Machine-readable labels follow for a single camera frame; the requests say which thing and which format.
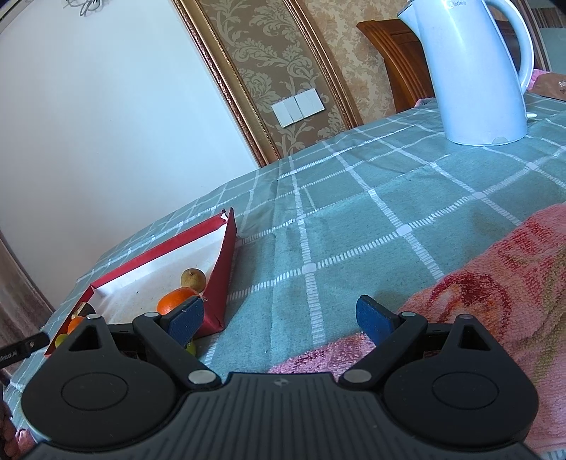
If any red cardboard tray box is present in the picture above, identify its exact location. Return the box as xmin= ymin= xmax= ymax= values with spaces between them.
xmin=50 ymin=209 xmax=237 ymax=339

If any green fruit piece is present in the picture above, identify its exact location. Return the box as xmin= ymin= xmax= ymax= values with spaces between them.
xmin=185 ymin=340 xmax=197 ymax=356

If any brown kiwi-like fruit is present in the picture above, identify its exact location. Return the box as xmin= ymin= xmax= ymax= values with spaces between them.
xmin=180 ymin=268 xmax=207 ymax=293

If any gold ornate wall frame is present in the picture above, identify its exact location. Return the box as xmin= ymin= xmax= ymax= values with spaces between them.
xmin=174 ymin=1 xmax=362 ymax=167

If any white electric kettle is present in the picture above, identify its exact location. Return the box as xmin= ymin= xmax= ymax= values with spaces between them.
xmin=397 ymin=0 xmax=535 ymax=146

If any brown packet on table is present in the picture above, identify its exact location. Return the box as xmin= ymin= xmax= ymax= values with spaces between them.
xmin=530 ymin=71 xmax=566 ymax=100

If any pink floral towel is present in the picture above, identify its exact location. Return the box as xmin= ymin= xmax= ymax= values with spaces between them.
xmin=266 ymin=202 xmax=566 ymax=456

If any orange tangerine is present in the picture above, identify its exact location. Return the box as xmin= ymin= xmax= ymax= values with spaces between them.
xmin=66 ymin=316 xmax=85 ymax=334
xmin=156 ymin=287 xmax=198 ymax=315

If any brown patterned curtain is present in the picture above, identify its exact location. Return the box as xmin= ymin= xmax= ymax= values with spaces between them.
xmin=0 ymin=235 xmax=54 ymax=347

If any green checkered tablecloth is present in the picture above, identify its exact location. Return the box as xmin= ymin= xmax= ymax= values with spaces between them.
xmin=7 ymin=90 xmax=566 ymax=399

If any round green fruit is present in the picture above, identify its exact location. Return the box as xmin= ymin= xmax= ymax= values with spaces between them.
xmin=55 ymin=333 xmax=68 ymax=348

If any white wall switch plate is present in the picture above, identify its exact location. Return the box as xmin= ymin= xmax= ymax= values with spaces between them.
xmin=271 ymin=88 xmax=325 ymax=127

